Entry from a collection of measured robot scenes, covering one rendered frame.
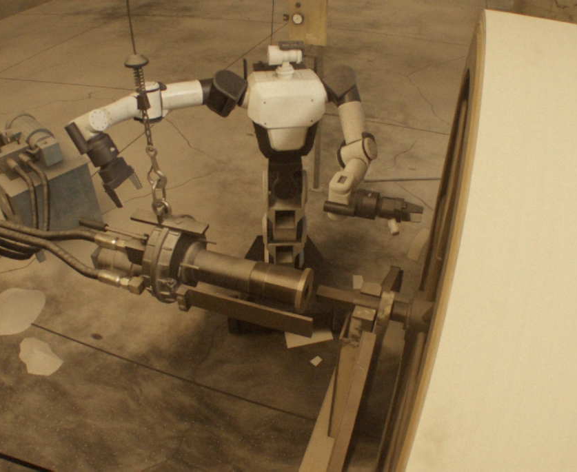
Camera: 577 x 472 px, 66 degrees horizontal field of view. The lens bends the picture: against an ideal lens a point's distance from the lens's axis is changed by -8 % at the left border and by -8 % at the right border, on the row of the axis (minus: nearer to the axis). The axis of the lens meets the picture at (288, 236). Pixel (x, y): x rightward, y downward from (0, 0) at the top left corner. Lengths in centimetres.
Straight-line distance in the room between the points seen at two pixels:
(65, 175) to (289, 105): 178
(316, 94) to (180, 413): 151
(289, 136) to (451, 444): 133
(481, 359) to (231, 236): 265
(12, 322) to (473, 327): 266
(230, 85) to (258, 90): 10
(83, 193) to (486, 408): 289
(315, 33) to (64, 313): 220
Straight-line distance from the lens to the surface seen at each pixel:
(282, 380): 239
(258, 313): 149
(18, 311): 302
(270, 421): 227
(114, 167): 152
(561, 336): 64
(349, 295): 145
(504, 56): 86
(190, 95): 170
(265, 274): 146
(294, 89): 171
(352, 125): 173
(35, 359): 272
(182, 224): 150
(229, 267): 150
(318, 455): 198
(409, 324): 138
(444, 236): 127
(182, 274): 156
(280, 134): 175
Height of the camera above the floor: 197
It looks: 39 degrees down
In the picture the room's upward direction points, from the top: straight up
